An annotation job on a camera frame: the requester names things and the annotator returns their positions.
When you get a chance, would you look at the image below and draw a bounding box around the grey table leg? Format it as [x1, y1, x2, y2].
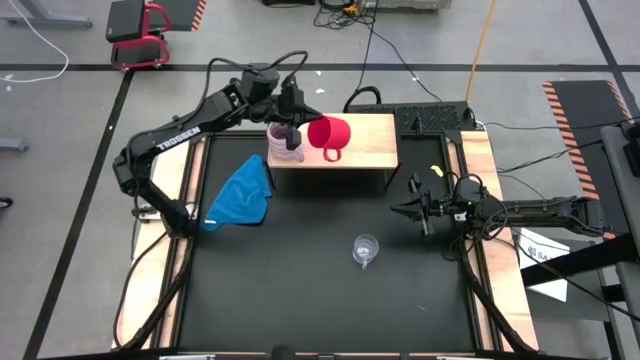
[0, 0, 94, 29]

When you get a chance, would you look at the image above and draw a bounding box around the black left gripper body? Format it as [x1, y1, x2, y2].
[277, 74, 306, 151]

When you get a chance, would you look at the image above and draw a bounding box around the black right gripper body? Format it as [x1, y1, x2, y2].
[407, 173, 474, 237]

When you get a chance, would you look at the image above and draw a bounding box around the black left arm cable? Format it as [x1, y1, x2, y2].
[198, 49, 309, 117]

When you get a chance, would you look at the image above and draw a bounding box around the black perforated case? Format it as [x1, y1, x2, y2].
[344, 101, 476, 134]

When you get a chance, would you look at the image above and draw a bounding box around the silver box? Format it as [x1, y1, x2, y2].
[364, 0, 454, 11]

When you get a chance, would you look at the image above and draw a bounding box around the black and silver clamp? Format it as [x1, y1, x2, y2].
[132, 203, 161, 223]

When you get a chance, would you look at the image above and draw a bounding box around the white paper sign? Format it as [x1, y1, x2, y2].
[517, 227, 571, 304]

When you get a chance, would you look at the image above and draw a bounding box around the yellow cable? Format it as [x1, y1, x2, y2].
[464, 0, 499, 103]

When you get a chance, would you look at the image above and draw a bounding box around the red plastic mug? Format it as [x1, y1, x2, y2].
[307, 115, 352, 163]

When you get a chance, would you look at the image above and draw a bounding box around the light wood side panel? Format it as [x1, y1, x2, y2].
[112, 130, 206, 350]
[459, 130, 540, 351]

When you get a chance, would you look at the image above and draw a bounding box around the thick black cable loop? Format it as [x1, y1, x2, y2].
[342, 85, 382, 114]

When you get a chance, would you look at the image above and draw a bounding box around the tangled black cable bundle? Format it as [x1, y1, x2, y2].
[313, 0, 377, 30]

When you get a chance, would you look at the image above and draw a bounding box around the pink collapsible silicone cup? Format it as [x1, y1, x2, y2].
[266, 122, 306, 164]

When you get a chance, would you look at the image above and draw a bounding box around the hazard striped black mat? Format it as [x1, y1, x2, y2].
[542, 79, 636, 241]
[167, 0, 208, 32]

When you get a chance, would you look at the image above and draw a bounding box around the clear plastic mug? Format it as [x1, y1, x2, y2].
[352, 233, 381, 271]

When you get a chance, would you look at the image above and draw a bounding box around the white cable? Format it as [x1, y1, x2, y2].
[0, 0, 70, 84]

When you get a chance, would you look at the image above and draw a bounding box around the black beam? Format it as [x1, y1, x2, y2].
[519, 232, 640, 289]

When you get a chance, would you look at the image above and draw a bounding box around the red and black step stool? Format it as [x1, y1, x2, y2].
[104, 0, 174, 71]

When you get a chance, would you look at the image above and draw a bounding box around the grey metal foot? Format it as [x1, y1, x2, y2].
[0, 137, 30, 153]

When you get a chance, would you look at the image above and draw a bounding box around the blue cloth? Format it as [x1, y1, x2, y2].
[202, 153, 275, 232]

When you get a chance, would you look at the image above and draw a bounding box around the wooden shelf with black legs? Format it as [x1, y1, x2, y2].
[264, 105, 403, 192]

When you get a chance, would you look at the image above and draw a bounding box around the black table frame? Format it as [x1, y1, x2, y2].
[167, 127, 501, 357]

